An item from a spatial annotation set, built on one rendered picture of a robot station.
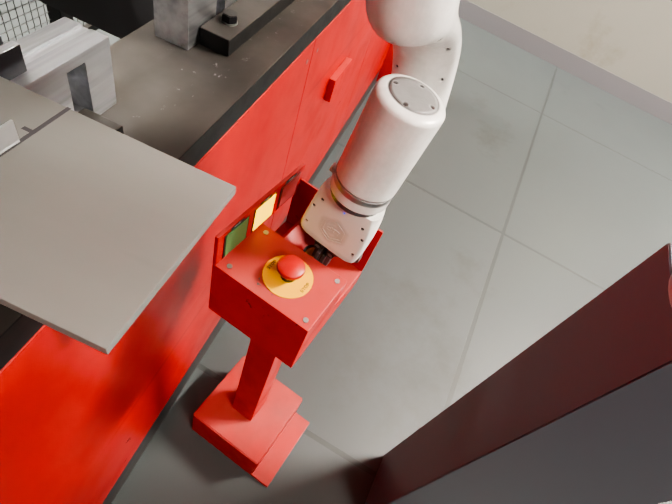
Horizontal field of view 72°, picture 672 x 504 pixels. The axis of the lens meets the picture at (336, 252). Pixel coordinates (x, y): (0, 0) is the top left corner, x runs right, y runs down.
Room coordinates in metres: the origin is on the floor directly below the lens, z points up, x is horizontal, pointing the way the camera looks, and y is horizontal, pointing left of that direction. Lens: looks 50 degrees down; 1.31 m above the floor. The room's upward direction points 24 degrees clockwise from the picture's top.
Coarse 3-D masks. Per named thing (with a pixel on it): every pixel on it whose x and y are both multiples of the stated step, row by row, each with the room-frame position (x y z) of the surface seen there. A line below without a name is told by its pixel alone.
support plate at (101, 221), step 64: (64, 128) 0.26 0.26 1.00; (0, 192) 0.18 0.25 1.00; (64, 192) 0.20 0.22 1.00; (128, 192) 0.23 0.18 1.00; (192, 192) 0.26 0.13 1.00; (0, 256) 0.13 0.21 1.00; (64, 256) 0.15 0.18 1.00; (128, 256) 0.17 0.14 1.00; (64, 320) 0.11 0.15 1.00; (128, 320) 0.13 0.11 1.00
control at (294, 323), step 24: (312, 192) 0.52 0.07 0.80; (240, 216) 0.39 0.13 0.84; (288, 216) 0.53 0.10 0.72; (216, 240) 0.34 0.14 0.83; (264, 240) 0.41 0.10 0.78; (288, 240) 0.46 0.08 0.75; (312, 240) 0.49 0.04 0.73; (216, 264) 0.34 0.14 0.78; (240, 264) 0.36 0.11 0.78; (264, 264) 0.37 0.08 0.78; (312, 264) 0.41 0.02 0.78; (336, 264) 0.49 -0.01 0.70; (360, 264) 0.49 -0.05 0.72; (216, 288) 0.34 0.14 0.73; (240, 288) 0.33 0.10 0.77; (264, 288) 0.34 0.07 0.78; (312, 288) 0.37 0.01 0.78; (336, 288) 0.38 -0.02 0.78; (216, 312) 0.33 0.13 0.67; (240, 312) 0.33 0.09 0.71; (264, 312) 0.32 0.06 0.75; (288, 312) 0.32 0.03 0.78; (312, 312) 0.33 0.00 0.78; (264, 336) 0.32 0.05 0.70; (288, 336) 0.31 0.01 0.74; (312, 336) 0.35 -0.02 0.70; (288, 360) 0.30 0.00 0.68
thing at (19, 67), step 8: (0, 40) 0.34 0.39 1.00; (0, 48) 0.32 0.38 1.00; (8, 48) 0.33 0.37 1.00; (16, 48) 0.34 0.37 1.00; (0, 56) 0.32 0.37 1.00; (8, 56) 0.33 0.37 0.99; (16, 56) 0.33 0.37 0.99; (0, 64) 0.31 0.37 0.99; (8, 64) 0.32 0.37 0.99; (16, 64) 0.33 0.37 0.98; (24, 64) 0.34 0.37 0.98; (0, 72) 0.31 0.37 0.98; (8, 72) 0.32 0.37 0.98; (16, 72) 0.33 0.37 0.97
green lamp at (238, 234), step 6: (246, 222) 0.39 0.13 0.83; (240, 228) 0.38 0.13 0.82; (246, 228) 0.39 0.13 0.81; (228, 234) 0.36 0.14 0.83; (234, 234) 0.37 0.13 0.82; (240, 234) 0.38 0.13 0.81; (228, 240) 0.36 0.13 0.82; (234, 240) 0.37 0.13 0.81; (240, 240) 0.38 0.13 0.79; (228, 246) 0.36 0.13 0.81; (234, 246) 0.37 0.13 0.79; (228, 252) 0.36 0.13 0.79
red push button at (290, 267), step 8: (288, 256) 0.38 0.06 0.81; (296, 256) 0.39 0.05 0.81; (280, 264) 0.36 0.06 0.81; (288, 264) 0.37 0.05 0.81; (296, 264) 0.37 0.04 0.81; (304, 264) 0.38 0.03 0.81; (280, 272) 0.35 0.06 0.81; (288, 272) 0.36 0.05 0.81; (296, 272) 0.36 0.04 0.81; (304, 272) 0.37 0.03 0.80; (288, 280) 0.36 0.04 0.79
